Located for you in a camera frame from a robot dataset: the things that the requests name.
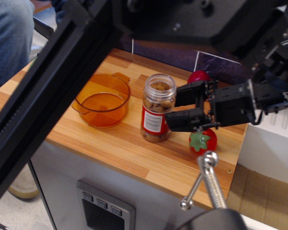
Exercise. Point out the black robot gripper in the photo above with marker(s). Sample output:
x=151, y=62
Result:
x=229, y=106

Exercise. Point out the clear almond jar red label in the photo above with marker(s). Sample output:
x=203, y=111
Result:
x=159, y=97

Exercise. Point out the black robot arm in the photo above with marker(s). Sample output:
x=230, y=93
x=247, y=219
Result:
x=254, y=31

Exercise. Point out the orange transparent plastic pot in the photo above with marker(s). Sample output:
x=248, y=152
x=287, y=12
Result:
x=104, y=100

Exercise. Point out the dark red jar lid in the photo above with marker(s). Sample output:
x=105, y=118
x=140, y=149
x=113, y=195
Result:
x=198, y=75

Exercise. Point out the red toy strawberry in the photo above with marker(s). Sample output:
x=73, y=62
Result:
x=202, y=141

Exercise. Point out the grey oven control panel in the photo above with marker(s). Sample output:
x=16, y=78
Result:
x=102, y=211

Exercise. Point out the black chair armrest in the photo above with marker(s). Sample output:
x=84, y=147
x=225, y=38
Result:
x=42, y=28

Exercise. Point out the beige suede shoe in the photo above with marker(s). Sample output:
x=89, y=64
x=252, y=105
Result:
x=24, y=186

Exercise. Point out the person's leg in jeans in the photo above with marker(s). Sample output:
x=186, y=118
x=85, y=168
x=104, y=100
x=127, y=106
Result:
x=16, y=34

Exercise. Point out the metal clamp screw handle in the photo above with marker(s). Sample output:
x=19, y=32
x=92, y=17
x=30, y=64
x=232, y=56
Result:
x=206, y=162

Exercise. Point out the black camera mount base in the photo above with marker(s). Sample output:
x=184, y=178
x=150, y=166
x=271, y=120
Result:
x=216, y=219

